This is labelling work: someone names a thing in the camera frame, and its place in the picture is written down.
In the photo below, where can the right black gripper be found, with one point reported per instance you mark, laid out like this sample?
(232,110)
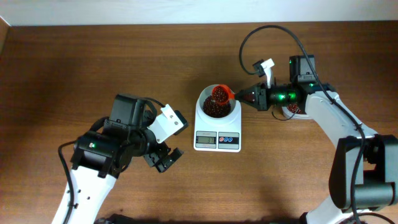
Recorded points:
(262,97)

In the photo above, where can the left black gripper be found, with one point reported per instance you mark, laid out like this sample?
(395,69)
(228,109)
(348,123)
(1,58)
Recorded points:
(154,160)

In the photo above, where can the orange measuring scoop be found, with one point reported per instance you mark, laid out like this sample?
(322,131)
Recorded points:
(222,94)

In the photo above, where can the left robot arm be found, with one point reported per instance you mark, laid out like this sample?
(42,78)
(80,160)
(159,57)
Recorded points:
(91,175)

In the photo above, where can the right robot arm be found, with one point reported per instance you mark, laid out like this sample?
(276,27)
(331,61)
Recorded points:
(363,176)

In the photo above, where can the white digital kitchen scale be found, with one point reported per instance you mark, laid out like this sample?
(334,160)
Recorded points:
(217,135)

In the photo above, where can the red adzuki beans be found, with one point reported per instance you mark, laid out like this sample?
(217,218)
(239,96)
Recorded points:
(294,108)

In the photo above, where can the clear plastic food container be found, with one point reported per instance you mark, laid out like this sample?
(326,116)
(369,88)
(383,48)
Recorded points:
(288,114)

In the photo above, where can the adzuki beans in bowl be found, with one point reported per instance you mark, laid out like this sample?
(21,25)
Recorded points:
(215,110)

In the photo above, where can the white round bowl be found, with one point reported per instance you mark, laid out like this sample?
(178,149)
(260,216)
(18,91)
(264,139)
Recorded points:
(235,106)

